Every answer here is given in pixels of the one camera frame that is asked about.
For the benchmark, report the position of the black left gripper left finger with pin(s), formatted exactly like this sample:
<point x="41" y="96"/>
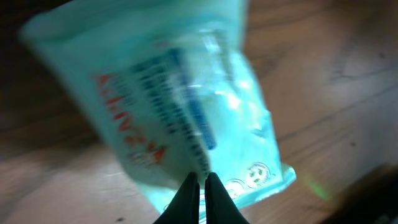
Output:
<point x="184" y="207"/>

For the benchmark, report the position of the teal wet wipes pack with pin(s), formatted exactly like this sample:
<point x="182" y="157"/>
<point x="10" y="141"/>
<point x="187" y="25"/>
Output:
<point x="167" y="87"/>

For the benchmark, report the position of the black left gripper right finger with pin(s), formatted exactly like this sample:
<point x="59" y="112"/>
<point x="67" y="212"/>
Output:
<point x="220" y="208"/>

